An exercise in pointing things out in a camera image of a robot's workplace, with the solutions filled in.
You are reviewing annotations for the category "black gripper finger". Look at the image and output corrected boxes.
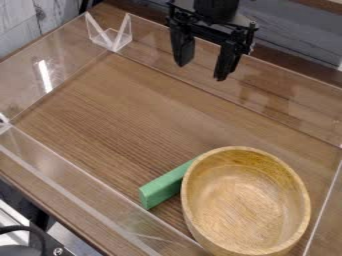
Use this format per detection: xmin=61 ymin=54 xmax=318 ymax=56
xmin=214 ymin=31 xmax=250 ymax=81
xmin=170 ymin=20 xmax=195 ymax=67

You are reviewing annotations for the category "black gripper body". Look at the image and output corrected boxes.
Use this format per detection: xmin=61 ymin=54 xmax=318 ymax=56
xmin=167 ymin=0 xmax=258 ymax=45

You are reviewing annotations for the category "green rectangular block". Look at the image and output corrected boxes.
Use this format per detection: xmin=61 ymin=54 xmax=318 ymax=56
xmin=139 ymin=159 xmax=195 ymax=210

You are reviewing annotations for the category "brown wooden bowl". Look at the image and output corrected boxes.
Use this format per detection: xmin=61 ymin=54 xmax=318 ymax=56
xmin=181 ymin=146 xmax=312 ymax=256

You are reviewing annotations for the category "clear acrylic corner bracket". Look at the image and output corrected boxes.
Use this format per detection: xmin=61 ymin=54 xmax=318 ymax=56
xmin=85 ymin=13 xmax=133 ymax=53

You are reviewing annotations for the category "black cable bottom left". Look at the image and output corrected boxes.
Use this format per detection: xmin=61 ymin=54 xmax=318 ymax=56
xmin=0 ymin=225 xmax=49 ymax=256

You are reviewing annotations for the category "black metal bracket with screw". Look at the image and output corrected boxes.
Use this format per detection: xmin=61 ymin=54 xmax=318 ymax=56
xmin=28 ymin=233 xmax=77 ymax=256

